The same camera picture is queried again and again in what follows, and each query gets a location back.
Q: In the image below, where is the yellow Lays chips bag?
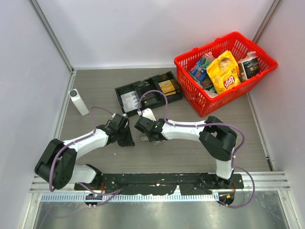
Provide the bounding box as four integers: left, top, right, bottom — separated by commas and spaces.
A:
206, 50, 241, 94

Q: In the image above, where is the blue toothpaste box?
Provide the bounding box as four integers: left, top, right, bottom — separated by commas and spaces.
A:
188, 59, 207, 83

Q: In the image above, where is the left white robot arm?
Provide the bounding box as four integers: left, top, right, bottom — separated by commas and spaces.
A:
34, 114, 135, 190

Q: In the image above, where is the black cards stack in tray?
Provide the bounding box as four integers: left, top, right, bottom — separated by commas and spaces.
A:
141, 92, 158, 107

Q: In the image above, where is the black coffee package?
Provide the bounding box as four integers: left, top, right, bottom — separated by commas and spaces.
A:
238, 56, 260, 82

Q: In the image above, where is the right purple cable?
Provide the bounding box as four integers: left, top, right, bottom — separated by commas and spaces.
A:
137, 90, 256, 210

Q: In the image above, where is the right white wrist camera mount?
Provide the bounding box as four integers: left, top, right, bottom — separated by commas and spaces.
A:
137, 108, 156, 121

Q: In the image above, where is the black three-compartment card tray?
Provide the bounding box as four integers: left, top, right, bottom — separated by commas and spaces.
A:
115, 71, 183, 116

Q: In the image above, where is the red plastic shopping basket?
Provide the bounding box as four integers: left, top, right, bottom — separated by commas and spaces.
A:
174, 31, 278, 117

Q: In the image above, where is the gold cards stack in tray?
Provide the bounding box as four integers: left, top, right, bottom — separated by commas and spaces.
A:
158, 80, 179, 96

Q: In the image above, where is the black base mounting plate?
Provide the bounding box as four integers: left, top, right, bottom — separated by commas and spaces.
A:
84, 173, 244, 196

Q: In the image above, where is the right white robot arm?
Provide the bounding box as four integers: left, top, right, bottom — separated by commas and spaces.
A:
135, 116, 238, 188

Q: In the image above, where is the white cylindrical bottle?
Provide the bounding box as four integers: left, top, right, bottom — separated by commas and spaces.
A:
69, 89, 89, 116

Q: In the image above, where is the green sponge pack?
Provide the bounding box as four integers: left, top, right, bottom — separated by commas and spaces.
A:
199, 57, 211, 71

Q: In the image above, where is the white cards stack in tray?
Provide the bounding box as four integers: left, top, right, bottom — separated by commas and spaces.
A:
121, 91, 141, 113

